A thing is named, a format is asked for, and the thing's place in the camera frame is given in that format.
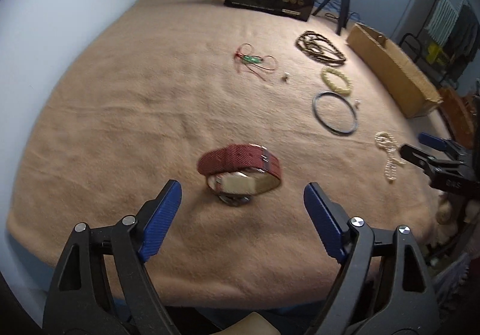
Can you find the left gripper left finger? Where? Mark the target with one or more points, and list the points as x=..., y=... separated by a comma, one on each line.
x=100, y=284

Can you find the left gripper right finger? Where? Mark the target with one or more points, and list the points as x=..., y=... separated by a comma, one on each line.
x=383, y=285

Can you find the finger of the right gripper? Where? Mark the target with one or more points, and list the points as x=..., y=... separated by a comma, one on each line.
x=426, y=162
x=443, y=145

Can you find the small white pearl bead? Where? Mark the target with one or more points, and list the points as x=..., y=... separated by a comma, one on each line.
x=286, y=77

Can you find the red strap wristwatch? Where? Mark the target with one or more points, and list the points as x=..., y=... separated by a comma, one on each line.
x=239, y=172

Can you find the red string green pendant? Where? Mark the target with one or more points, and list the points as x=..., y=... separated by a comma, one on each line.
x=245, y=60

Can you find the orange object on floor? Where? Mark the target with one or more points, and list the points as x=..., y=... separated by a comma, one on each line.
x=460, y=115

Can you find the cardboard box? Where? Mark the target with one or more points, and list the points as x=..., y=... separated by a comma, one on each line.
x=412, y=91

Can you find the black metal rack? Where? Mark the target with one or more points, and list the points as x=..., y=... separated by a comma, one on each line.
x=412, y=46

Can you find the tan blanket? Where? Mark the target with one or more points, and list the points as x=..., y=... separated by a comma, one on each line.
x=157, y=90

